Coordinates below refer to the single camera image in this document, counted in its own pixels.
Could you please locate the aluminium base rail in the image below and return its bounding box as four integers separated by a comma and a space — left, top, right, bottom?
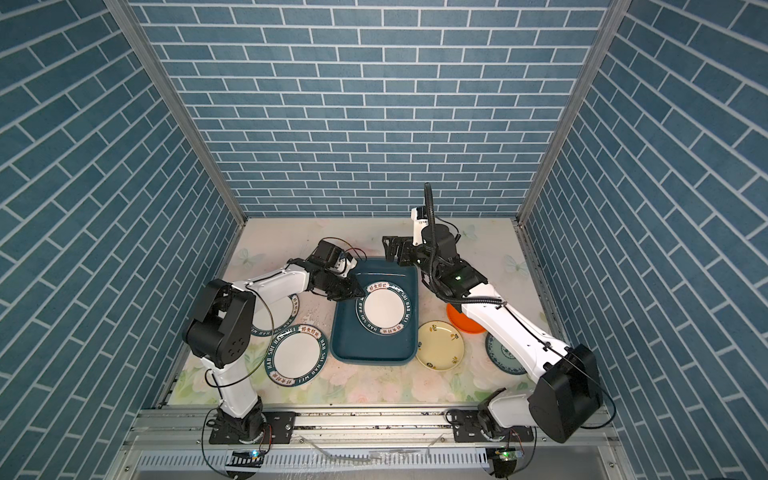
106, 407, 634, 479

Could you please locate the cream yellow floral plate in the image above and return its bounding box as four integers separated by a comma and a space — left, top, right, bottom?
416, 321, 465, 372

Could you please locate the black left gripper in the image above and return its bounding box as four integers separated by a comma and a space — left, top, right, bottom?
321, 271, 368, 300

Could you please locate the blue white floral plate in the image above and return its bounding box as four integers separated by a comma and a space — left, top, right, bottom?
484, 333, 527, 376

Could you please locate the green-rimmed white plate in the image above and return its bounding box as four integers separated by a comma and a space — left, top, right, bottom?
251, 295, 300, 337
264, 324, 329, 387
355, 281, 413, 336

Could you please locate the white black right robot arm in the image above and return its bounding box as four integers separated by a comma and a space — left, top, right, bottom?
382, 220, 605, 443

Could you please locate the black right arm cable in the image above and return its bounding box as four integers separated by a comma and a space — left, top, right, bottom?
422, 182, 508, 307

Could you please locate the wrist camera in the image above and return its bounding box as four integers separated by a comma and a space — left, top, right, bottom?
309, 240, 354, 272
411, 206, 429, 246

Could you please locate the right aluminium corner post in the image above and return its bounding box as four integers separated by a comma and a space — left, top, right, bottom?
517, 0, 634, 224

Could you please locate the right controller board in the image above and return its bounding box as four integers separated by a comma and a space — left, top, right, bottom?
487, 447, 524, 463

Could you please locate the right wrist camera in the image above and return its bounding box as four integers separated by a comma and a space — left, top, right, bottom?
411, 206, 429, 246

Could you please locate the aluminium corner post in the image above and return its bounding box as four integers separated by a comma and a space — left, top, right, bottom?
103, 0, 247, 228
517, 0, 634, 224

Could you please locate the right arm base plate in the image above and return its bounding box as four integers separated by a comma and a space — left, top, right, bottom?
444, 408, 534, 443

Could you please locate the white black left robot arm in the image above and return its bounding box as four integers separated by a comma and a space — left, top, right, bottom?
182, 257, 364, 442

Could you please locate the left aluminium corner post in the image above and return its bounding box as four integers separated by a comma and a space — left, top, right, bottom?
103, 0, 247, 228

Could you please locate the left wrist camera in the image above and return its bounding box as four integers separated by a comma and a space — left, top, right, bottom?
309, 240, 354, 272

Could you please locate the controller board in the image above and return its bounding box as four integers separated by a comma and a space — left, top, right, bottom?
487, 447, 524, 463
226, 450, 267, 469

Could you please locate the orange plastic plate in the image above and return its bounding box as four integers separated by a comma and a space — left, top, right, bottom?
446, 304, 486, 334

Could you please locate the left controller board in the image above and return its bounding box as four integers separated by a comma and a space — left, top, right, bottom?
226, 450, 267, 469

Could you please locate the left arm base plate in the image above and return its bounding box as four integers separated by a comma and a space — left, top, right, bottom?
205, 409, 296, 445

